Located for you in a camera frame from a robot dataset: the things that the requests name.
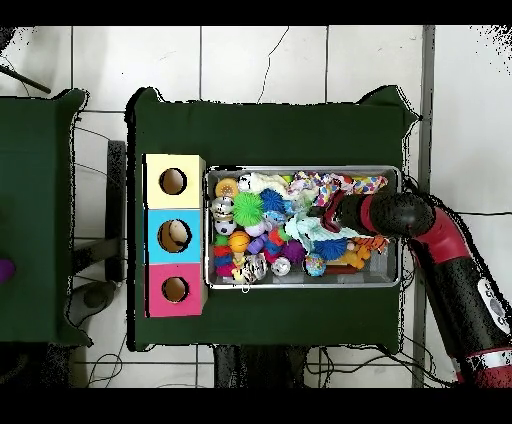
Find polka dot colourful cloth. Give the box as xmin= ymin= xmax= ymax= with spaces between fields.
xmin=287 ymin=170 xmax=390 ymax=208

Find wooden box with three holes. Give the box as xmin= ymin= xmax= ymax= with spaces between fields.
xmin=142 ymin=153 xmax=208 ymax=319

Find mint green fuzzy cloth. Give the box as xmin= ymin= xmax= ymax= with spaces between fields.
xmin=283 ymin=209 xmax=349 ymax=253

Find clear crumpled plastic bottle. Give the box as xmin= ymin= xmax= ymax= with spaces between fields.
xmin=283 ymin=197 xmax=307 ymax=220

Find blue spiky rubber ball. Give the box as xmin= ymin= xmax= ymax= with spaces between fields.
xmin=260 ymin=188 xmax=288 ymax=214

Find small globe ball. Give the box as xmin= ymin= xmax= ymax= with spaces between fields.
xmin=304 ymin=253 xmax=329 ymax=278

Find cream knitted cloth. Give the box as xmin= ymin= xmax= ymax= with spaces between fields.
xmin=237 ymin=171 xmax=289 ymax=196

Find green spiky rubber ball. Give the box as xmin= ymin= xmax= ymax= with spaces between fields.
xmin=231 ymin=191 xmax=266 ymax=228

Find crushed silver can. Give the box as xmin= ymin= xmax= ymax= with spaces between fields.
xmin=239 ymin=252 xmax=270 ymax=283

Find small orange basketball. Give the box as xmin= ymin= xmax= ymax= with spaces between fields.
xmin=228 ymin=231 xmax=250 ymax=254

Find toy burger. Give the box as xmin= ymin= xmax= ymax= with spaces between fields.
xmin=214 ymin=177 xmax=241 ymax=200

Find smooth silver can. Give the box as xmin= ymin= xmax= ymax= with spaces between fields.
xmin=210 ymin=196 xmax=236 ymax=221

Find beige ball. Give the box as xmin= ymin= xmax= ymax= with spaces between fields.
xmin=167 ymin=222 xmax=192 ymax=248

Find black upright panel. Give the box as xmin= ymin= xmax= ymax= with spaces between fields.
xmin=105 ymin=139 xmax=129 ymax=283

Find grey round floor base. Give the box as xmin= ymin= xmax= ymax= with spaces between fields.
xmin=79 ymin=281 xmax=117 ymax=315

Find dark green side table cloth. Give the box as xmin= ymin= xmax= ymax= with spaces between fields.
xmin=0 ymin=87 xmax=91 ymax=347

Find purple object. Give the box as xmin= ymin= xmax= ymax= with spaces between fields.
xmin=0 ymin=257 xmax=17 ymax=285

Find shallow wire mesh bin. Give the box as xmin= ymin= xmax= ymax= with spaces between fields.
xmin=203 ymin=164 xmax=403 ymax=289

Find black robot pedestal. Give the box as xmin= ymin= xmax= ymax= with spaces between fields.
xmin=211 ymin=343 xmax=323 ymax=389

